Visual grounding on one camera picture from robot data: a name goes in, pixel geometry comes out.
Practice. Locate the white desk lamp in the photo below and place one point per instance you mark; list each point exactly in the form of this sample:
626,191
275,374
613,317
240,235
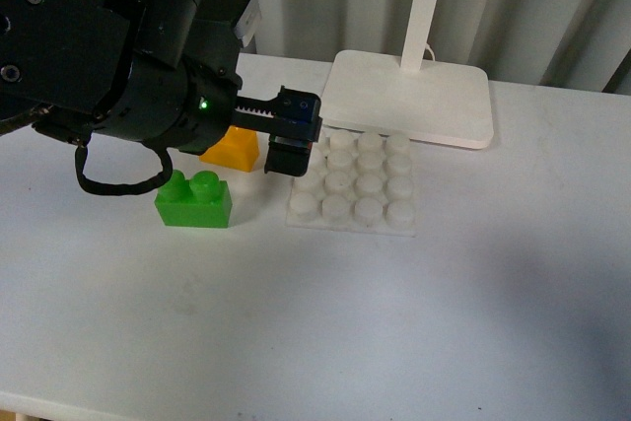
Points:
427,100

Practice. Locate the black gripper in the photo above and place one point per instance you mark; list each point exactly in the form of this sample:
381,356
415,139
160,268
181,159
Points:
190,107

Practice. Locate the grey pleated curtain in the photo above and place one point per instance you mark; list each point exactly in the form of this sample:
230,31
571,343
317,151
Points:
574,44

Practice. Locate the white studded base plate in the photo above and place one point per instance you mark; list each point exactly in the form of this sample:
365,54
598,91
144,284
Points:
356,182

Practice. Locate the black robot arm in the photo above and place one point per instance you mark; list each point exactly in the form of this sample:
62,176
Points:
65,64

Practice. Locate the green toy block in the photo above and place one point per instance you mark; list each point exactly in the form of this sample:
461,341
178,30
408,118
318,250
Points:
203,201

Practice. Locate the yellow toy block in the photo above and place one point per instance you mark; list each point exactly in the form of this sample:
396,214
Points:
237,150

